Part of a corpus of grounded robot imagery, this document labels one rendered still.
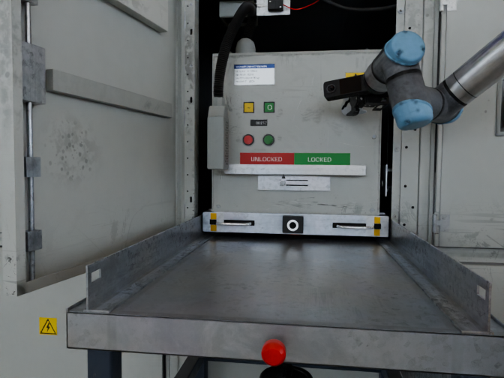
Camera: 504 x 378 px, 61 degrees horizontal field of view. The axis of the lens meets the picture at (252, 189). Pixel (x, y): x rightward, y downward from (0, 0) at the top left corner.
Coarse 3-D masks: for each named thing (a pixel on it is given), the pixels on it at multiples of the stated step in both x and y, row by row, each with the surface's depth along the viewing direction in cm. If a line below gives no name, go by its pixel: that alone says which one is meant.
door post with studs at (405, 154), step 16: (400, 0) 120; (416, 0) 119; (400, 16) 120; (416, 16) 119; (416, 32) 119; (400, 144) 122; (416, 144) 121; (400, 160) 122; (416, 160) 121; (400, 176) 122; (416, 176) 121; (400, 192) 122; (416, 192) 121; (400, 208) 122; (400, 224) 122
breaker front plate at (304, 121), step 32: (288, 64) 124; (320, 64) 123; (352, 64) 122; (224, 96) 127; (256, 96) 126; (288, 96) 125; (320, 96) 123; (256, 128) 126; (288, 128) 125; (320, 128) 124; (352, 128) 123; (352, 160) 123; (224, 192) 128; (256, 192) 127; (288, 192) 126; (320, 192) 125; (352, 192) 123
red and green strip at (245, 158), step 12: (240, 156) 127; (252, 156) 127; (264, 156) 126; (276, 156) 126; (288, 156) 125; (300, 156) 125; (312, 156) 124; (324, 156) 124; (336, 156) 123; (348, 156) 123
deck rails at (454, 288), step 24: (144, 240) 84; (168, 240) 98; (192, 240) 119; (408, 240) 100; (96, 264) 65; (120, 264) 73; (144, 264) 84; (168, 264) 92; (408, 264) 94; (432, 264) 81; (456, 264) 68; (96, 288) 65; (120, 288) 74; (432, 288) 76; (456, 288) 68; (96, 312) 63; (456, 312) 63; (480, 312) 58
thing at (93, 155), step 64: (0, 0) 70; (64, 0) 85; (128, 0) 100; (0, 64) 71; (64, 64) 85; (128, 64) 106; (0, 128) 71; (64, 128) 85; (128, 128) 106; (64, 192) 86; (128, 192) 107; (64, 256) 86
